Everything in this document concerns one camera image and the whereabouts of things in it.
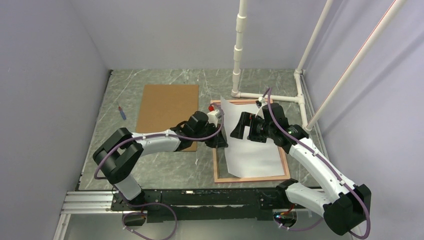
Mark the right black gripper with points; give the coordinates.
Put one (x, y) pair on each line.
(248, 119)

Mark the small blue red screwdriver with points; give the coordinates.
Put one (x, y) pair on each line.
(122, 113)

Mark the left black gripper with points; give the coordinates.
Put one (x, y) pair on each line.
(218, 141)

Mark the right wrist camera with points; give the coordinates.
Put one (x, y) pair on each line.
(260, 103)

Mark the wooden picture frame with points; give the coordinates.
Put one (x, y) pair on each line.
(220, 171)

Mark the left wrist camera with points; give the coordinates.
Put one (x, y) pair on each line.
(214, 115)

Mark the white pvc pipe stand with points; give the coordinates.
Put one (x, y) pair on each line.
(307, 125)

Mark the brown backing board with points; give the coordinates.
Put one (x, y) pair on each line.
(163, 106)

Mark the aluminium extrusion rail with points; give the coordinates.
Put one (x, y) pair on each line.
(87, 215)

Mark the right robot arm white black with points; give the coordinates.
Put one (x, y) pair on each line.
(343, 205)

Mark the sunset landscape photo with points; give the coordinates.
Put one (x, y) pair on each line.
(245, 158)

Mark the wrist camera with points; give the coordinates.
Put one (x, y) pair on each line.
(260, 103)
(214, 115)

